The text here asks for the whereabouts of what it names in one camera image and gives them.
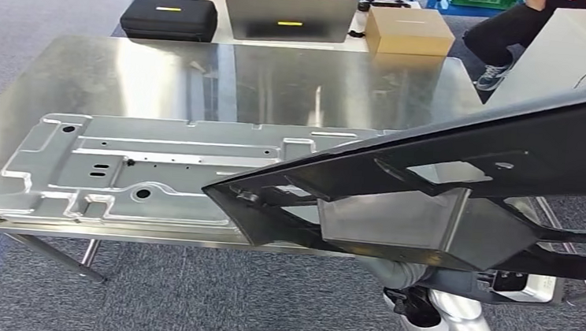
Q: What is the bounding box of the grey laptop with yellow sticker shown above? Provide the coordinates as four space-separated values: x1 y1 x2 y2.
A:
220 0 360 50

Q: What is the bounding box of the white desk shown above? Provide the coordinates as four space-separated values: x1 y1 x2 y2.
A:
150 0 423 61

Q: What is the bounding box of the black plastic panel with cutouts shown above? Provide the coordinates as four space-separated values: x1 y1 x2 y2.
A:
197 40 586 283

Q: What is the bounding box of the cardboard box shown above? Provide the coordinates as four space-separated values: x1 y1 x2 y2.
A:
363 4 458 60

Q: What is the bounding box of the stainless steel workbench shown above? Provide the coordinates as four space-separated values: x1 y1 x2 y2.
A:
0 21 586 322

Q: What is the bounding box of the white cabinet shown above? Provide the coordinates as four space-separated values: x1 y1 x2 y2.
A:
486 0 586 116

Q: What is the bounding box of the silver metal fixture plate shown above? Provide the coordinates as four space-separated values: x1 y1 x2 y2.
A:
0 100 397 255

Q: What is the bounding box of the black box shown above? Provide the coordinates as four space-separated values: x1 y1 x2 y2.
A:
118 0 221 45

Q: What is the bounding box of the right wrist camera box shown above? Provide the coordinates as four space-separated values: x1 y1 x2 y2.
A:
418 264 567 311

